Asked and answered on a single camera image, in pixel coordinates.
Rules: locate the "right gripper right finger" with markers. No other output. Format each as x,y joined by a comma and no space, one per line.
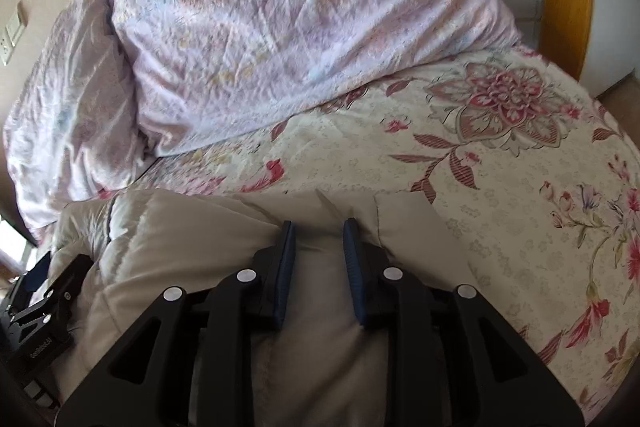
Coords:
452,358

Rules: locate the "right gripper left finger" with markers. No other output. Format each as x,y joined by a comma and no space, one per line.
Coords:
187,360

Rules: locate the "right lilac pillow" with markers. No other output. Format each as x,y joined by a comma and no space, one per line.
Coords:
209,70

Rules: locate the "floral bed cover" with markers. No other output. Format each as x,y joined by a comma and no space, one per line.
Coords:
535,178

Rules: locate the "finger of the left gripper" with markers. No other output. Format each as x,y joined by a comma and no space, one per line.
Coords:
28,283

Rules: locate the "lilac pillow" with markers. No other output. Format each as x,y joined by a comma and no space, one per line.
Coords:
72,134
209,70

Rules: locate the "beige puffer jacket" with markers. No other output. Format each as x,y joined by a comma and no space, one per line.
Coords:
322,369

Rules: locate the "white wall socket plate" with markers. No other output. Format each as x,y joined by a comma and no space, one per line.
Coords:
6,47

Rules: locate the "left lilac pillow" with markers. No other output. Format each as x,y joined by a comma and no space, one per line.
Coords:
72,134

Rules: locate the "white wall switch plate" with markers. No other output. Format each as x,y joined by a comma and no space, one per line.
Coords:
16,24

